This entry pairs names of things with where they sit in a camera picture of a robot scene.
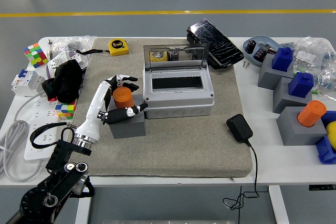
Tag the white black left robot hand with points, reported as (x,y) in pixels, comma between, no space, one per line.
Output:
(92,119)

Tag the orange cylinder battery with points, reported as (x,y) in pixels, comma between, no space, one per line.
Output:
(311,113)
(123,98)

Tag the grey box with clear lid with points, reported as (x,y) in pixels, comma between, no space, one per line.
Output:
(178,103)

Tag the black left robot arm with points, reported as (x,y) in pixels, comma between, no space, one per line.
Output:
(57,179)

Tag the white printed box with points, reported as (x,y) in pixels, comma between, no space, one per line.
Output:
(61,58)

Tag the blue block battery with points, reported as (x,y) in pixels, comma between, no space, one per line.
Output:
(301,85)
(283,60)

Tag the small colourful puzzle cube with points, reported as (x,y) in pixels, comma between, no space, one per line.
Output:
(65,110)

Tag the grey block with round hole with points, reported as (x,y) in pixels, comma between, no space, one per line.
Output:
(128,129)

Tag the black cloth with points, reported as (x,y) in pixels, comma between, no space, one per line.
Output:
(64,81)

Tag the white power strip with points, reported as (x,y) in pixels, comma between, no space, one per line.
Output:
(42,127)

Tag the white circuit breaker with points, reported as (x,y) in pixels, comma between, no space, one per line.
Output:
(26,82)

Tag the clear plastic bag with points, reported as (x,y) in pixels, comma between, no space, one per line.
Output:
(73,41)

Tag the silver pen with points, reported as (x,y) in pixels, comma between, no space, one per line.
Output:
(49,48)

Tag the grey-brown fabric mat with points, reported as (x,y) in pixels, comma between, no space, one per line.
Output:
(170,150)

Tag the large colourful puzzle cube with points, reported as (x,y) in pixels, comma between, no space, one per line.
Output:
(35,55)

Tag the white table leg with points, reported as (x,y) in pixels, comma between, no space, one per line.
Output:
(82,208)
(279,205)

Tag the small yellow tape measure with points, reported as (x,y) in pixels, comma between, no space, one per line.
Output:
(158,56)

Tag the black capacitor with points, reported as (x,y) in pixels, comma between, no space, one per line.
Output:
(251,46)
(174,55)
(260,53)

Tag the black device base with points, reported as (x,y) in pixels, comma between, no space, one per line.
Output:
(190,39)

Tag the black power adapter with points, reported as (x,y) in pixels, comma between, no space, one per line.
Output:
(239,128)

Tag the grey block holder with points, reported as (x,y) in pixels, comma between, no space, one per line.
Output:
(294,132)
(284,100)
(267,75)

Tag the small metal part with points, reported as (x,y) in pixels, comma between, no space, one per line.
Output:
(267,47)

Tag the blue-grey tray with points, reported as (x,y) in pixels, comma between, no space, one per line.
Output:
(271,42)

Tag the clear bags of small parts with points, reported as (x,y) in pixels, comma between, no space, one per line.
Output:
(312,53)

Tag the blue plastic bin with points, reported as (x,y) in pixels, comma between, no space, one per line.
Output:
(325,150)

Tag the black table control panel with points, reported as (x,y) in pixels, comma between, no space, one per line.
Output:
(321,187)

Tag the yellow round object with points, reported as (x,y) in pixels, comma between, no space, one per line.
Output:
(332,134)

